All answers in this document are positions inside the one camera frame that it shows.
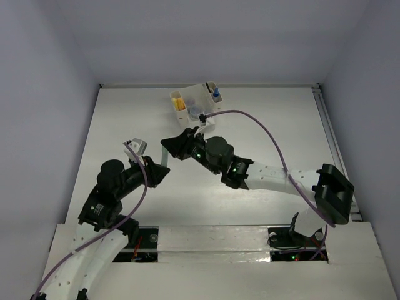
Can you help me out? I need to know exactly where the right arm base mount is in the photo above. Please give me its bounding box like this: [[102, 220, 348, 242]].
[[267, 213, 329, 262]]

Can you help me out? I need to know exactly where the paperclip jar far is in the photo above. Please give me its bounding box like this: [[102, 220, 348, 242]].
[[184, 96, 196, 108]]

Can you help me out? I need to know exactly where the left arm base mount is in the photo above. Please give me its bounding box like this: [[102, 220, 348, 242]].
[[113, 218, 159, 263]]

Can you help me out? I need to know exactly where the cream divided organizer far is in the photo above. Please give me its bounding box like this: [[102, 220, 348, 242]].
[[205, 81, 223, 111]]

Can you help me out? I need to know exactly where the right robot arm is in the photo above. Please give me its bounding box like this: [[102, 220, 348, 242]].
[[161, 127, 354, 245]]

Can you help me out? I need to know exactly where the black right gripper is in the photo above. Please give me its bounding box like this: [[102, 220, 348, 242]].
[[160, 127, 221, 176]]

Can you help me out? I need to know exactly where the green highlighter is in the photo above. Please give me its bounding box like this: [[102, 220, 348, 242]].
[[161, 147, 169, 167]]

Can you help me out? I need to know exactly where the clear blue spray bottle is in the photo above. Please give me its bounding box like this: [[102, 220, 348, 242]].
[[212, 87, 219, 102]]

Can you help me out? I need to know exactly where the cream divided side organizer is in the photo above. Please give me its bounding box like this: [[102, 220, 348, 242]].
[[170, 91, 189, 128]]

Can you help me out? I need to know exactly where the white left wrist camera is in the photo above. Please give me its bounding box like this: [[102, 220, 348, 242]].
[[123, 138, 148, 164]]

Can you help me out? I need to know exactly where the paperclip jar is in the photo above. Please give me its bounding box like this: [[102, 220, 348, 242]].
[[184, 96, 196, 108], [188, 105, 204, 121]]

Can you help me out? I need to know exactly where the paperclip jar near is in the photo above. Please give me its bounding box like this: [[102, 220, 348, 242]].
[[188, 105, 204, 121]]

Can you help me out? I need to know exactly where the aluminium table edge rail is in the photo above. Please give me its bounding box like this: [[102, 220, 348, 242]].
[[312, 82, 363, 219]]

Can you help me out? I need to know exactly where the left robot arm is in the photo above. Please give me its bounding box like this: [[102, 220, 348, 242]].
[[32, 155, 170, 299]]

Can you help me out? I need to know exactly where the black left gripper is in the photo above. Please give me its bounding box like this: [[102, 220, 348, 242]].
[[116, 152, 169, 198]]

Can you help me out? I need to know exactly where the white perforated basket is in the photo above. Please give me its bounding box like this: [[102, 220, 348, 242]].
[[178, 83, 214, 128]]

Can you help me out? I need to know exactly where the yellow highlighter cap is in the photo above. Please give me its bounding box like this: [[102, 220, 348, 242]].
[[172, 97, 179, 111]]

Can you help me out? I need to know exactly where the orange highlighter cap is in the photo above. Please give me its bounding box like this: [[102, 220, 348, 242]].
[[177, 97, 185, 111]]

